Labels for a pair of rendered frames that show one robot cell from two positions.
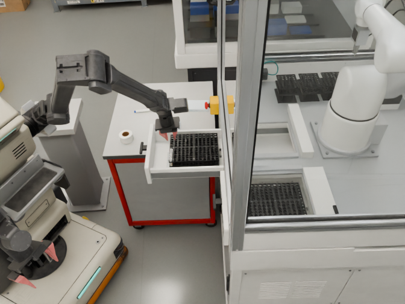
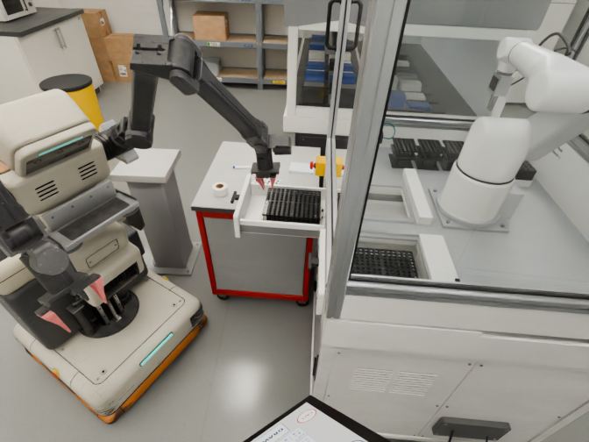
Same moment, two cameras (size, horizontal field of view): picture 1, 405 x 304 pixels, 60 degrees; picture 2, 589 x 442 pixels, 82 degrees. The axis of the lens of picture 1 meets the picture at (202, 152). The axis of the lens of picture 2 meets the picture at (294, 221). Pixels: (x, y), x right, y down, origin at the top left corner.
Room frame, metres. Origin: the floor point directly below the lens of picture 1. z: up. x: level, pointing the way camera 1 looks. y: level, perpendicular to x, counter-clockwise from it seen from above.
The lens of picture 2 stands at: (0.07, -0.01, 1.73)
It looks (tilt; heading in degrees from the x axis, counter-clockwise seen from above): 41 degrees down; 2
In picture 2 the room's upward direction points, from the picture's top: 2 degrees clockwise
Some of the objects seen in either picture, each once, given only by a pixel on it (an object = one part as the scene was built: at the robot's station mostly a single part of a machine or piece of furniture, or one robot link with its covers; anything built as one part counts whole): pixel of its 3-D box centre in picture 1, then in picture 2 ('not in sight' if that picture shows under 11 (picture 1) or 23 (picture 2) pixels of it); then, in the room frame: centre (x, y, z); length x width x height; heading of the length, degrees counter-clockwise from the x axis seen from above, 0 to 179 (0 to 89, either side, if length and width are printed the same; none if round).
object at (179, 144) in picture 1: (194, 151); (293, 208); (1.14, 0.04, 0.87); 0.22 x 0.18 x 0.06; 89
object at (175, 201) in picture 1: (169, 160); (266, 227); (1.55, 0.21, 0.38); 0.62 x 0.58 x 0.76; 179
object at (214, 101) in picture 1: (213, 105); (319, 166); (1.47, -0.07, 0.88); 0.07 x 0.05 x 0.07; 179
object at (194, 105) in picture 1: (197, 105); (301, 168); (1.61, 0.02, 0.77); 0.13 x 0.09 x 0.02; 85
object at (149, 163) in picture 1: (150, 152); (244, 203); (1.14, 0.24, 0.87); 0.29 x 0.02 x 0.11; 179
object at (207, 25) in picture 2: not in sight; (211, 25); (4.99, 1.34, 0.72); 0.41 x 0.32 x 0.28; 92
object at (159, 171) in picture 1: (196, 152); (294, 210); (1.14, 0.03, 0.86); 0.40 x 0.26 x 0.06; 89
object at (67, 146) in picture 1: (72, 159); (162, 215); (1.60, 0.85, 0.38); 0.30 x 0.30 x 0.76; 2
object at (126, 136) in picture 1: (126, 136); (220, 189); (1.36, 0.40, 0.78); 0.07 x 0.07 x 0.04
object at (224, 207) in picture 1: (223, 206); (321, 268); (0.82, -0.08, 0.87); 0.29 x 0.02 x 0.11; 179
